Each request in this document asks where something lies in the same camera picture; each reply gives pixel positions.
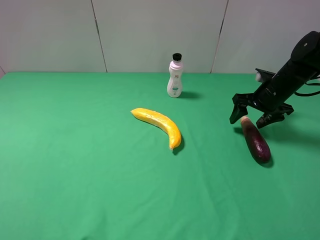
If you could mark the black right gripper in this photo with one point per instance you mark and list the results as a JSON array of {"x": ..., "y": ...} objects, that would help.
[{"x": 268, "y": 98}]

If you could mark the purple eggplant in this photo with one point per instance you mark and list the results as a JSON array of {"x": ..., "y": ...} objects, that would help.
[{"x": 256, "y": 144}]

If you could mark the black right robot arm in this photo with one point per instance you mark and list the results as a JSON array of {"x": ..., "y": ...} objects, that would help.
[{"x": 304, "y": 62}]

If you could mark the white bottle black cap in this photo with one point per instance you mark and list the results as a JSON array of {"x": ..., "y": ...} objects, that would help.
[{"x": 174, "y": 86}]

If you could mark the yellow banana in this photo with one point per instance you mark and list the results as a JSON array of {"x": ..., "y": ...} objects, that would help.
[{"x": 161, "y": 121}]

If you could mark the green tablecloth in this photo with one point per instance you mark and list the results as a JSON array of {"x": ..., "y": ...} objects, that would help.
[{"x": 75, "y": 164}]

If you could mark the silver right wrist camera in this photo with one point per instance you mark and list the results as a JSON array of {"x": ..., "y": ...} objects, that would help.
[{"x": 263, "y": 75}]

